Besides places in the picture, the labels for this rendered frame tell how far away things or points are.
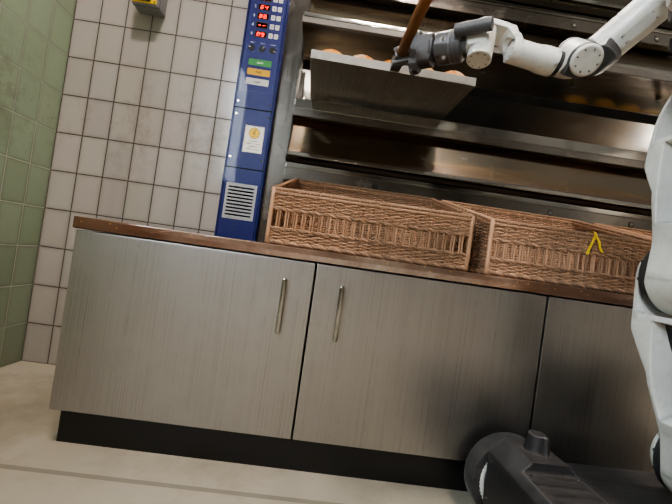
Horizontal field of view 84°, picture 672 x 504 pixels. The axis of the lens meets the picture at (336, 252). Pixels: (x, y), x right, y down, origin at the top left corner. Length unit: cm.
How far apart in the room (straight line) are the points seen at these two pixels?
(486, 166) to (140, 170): 138
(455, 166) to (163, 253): 113
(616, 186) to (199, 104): 173
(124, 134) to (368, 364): 129
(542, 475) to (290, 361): 59
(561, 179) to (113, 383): 171
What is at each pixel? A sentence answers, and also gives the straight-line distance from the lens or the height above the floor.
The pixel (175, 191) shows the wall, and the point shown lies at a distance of 161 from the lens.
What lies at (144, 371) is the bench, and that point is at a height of 22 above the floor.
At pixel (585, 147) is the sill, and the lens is 188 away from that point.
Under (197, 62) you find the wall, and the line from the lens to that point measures 174.
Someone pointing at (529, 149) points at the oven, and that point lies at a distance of 176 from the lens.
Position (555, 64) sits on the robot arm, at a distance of 126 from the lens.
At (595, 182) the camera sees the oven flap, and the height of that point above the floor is 102.
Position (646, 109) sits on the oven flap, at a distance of 210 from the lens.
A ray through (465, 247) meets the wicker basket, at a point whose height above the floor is 65.
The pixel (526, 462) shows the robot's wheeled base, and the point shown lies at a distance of 96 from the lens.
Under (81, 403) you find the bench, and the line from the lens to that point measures 117.
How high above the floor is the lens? 57
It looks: 1 degrees up
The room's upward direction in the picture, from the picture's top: 8 degrees clockwise
